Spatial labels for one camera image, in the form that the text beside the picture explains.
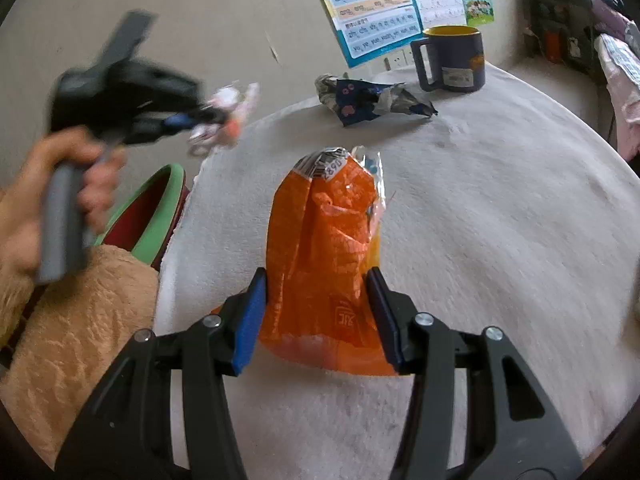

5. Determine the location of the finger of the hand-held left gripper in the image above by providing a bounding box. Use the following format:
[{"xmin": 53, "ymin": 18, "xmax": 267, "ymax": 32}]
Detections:
[{"xmin": 159, "ymin": 104, "xmax": 232, "ymax": 133}]

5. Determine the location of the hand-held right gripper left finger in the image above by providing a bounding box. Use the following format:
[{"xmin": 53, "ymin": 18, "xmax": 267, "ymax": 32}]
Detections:
[{"xmin": 54, "ymin": 267, "xmax": 268, "ymax": 480}]

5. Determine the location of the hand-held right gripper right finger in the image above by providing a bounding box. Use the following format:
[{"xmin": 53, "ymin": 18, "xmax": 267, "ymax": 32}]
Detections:
[{"xmin": 366, "ymin": 267, "xmax": 585, "ymax": 480}]

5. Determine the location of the small pink wrapper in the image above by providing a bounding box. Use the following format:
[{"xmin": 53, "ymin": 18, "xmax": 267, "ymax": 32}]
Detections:
[{"xmin": 187, "ymin": 81, "xmax": 261, "ymax": 157}]

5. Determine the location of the green bin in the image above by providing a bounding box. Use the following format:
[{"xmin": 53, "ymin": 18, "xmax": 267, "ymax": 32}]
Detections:
[{"xmin": 95, "ymin": 164, "xmax": 193, "ymax": 273}]

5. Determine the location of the orange plastic bag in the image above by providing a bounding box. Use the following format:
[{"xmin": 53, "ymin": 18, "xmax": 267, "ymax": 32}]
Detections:
[{"xmin": 209, "ymin": 146, "xmax": 401, "ymax": 377}]

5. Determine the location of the person's left hand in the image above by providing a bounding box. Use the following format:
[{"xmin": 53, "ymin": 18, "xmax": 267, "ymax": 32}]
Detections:
[{"xmin": 0, "ymin": 127, "xmax": 126, "ymax": 276}]

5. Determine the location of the dark blue floral wrapper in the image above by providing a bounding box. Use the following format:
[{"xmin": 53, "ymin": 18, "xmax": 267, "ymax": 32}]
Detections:
[{"xmin": 314, "ymin": 74, "xmax": 439, "ymax": 128}]

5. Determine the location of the white fuzzy tablecloth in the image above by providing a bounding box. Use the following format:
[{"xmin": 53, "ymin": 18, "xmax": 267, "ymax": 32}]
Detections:
[{"xmin": 152, "ymin": 60, "xmax": 640, "ymax": 480}]

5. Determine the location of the dark blue mug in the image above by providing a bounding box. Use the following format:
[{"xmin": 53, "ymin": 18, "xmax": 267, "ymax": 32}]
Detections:
[{"xmin": 410, "ymin": 25, "xmax": 487, "ymax": 93}]

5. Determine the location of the pink plaid cloth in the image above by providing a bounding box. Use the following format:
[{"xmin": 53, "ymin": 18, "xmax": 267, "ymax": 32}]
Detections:
[{"xmin": 590, "ymin": 0, "xmax": 640, "ymax": 161}]

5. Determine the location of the dark cluttered shelf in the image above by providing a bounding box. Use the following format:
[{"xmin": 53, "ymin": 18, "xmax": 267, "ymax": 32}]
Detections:
[{"xmin": 517, "ymin": 0, "xmax": 601, "ymax": 68}]

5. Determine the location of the blue alphabet wall poster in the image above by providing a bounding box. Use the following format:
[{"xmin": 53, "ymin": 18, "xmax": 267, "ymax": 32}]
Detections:
[{"xmin": 303, "ymin": 0, "xmax": 425, "ymax": 68}]

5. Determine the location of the white wall socket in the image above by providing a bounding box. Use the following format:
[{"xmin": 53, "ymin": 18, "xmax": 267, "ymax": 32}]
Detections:
[{"xmin": 384, "ymin": 50, "xmax": 416, "ymax": 72}]

